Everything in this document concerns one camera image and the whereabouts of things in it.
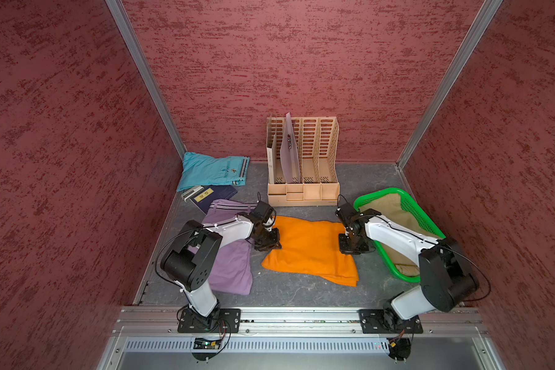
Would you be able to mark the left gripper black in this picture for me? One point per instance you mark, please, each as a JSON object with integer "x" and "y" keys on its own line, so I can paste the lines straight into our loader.
{"x": 272, "y": 245}

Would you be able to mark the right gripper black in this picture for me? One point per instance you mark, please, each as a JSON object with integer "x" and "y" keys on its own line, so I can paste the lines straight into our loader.
{"x": 345, "y": 250}

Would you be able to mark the orange cloth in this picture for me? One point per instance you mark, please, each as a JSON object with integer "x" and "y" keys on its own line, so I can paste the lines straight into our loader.
{"x": 312, "y": 248}

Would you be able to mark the beige long pants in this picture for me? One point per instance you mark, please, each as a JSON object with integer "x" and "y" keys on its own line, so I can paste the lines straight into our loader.
{"x": 390, "y": 205}

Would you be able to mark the green plastic basket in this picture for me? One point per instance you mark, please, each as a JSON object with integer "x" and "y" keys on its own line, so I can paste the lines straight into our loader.
{"x": 410, "y": 205}

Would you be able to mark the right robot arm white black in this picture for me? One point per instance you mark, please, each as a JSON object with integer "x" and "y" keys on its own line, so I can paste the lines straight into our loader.
{"x": 446, "y": 274}

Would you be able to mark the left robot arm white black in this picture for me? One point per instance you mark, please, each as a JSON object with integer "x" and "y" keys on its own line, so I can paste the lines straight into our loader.
{"x": 188, "y": 259}

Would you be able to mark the folded purple shorts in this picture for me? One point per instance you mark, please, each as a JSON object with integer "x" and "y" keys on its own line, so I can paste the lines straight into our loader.
{"x": 231, "y": 272}

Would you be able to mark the folded teal shirt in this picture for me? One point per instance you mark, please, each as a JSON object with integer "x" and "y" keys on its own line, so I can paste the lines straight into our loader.
{"x": 203, "y": 170}

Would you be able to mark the dark blue book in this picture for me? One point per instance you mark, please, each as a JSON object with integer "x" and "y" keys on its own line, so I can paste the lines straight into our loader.
{"x": 203, "y": 196}

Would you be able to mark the lilac paper folder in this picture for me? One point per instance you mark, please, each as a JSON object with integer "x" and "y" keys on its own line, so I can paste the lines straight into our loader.
{"x": 289, "y": 152}

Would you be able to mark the cardboard sheet in organizer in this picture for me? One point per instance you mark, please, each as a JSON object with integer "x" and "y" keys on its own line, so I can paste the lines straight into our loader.
{"x": 272, "y": 157}

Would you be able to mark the beige desk file organizer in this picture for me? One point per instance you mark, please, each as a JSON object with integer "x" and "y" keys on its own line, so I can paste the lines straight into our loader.
{"x": 317, "y": 139}

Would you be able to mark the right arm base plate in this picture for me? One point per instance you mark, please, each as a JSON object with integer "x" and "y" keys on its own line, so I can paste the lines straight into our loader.
{"x": 379, "y": 321}

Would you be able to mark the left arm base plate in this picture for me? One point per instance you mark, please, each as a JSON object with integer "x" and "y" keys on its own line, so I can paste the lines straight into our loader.
{"x": 222, "y": 320}

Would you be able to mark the right aluminium corner post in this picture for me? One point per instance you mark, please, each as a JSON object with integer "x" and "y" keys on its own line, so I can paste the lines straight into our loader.
{"x": 471, "y": 40}

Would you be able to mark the aluminium corner post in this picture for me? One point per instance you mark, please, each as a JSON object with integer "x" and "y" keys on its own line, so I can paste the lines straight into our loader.
{"x": 471, "y": 40}
{"x": 122, "y": 20}

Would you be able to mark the left aluminium corner post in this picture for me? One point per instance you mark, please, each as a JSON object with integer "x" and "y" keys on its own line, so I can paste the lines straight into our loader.
{"x": 122, "y": 20}

